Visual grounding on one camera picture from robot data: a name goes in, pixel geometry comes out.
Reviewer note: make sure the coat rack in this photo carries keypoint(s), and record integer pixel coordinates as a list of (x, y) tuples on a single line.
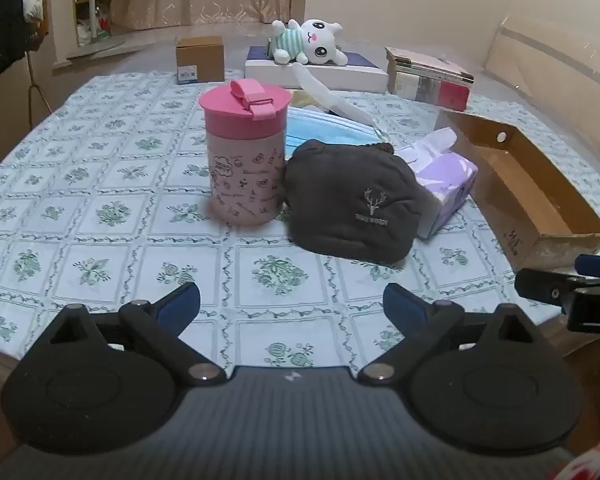
[(32, 90)]

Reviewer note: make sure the small brown cardboard box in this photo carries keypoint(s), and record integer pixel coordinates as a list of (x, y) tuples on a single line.
[(200, 57)]

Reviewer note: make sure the brown cardboard tray box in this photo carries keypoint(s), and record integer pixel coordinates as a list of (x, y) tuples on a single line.
[(530, 200)]

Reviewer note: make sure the red white patterned clothing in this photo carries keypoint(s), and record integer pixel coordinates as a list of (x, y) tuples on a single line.
[(597, 465)]

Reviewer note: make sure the dark grey beanie hat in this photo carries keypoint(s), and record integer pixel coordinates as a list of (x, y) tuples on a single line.
[(345, 200)]

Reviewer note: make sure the standing fan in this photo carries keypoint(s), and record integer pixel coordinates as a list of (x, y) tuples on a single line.
[(93, 5)]

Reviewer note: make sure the large brown cardboard box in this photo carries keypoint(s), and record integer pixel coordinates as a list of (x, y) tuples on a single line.
[(585, 380)]

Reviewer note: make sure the green floral printed cloth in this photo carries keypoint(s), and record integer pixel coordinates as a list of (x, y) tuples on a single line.
[(120, 200)]

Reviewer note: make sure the blue face mask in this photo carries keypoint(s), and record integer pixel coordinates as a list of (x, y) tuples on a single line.
[(330, 127)]

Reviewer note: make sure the purple tissue pack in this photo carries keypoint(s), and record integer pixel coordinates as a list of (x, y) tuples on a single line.
[(450, 185)]

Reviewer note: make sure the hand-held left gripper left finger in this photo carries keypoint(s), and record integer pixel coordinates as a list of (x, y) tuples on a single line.
[(177, 306)]

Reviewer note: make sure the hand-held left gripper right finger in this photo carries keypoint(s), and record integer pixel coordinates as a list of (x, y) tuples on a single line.
[(405, 307)]

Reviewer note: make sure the white plush toy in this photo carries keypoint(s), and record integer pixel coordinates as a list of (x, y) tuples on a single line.
[(310, 40)]

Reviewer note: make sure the plastic wrapped headboard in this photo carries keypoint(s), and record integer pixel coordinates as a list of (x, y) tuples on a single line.
[(555, 60)]

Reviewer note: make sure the pink lidded cup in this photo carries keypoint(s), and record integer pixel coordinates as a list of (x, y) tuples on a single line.
[(245, 170)]

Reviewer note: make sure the flat white box blue top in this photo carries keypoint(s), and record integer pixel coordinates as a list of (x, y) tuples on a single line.
[(325, 72)]

